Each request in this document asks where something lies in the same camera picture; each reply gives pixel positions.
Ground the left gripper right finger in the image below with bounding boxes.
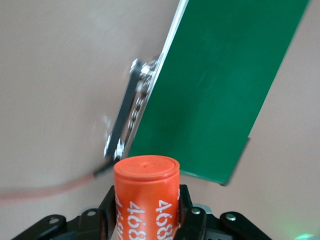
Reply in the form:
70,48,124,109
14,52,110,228
174,184,208,240

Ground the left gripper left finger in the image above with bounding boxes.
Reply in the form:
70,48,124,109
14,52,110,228
98,186,118,240

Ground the orange cylinder printed 4680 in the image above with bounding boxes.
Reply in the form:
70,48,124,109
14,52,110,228
113,154,181,240

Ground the green conveyor belt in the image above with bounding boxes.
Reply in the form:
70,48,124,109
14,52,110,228
103,0,312,187

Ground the red conveyor power cable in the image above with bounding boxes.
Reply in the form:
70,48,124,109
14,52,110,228
0,163,111,206

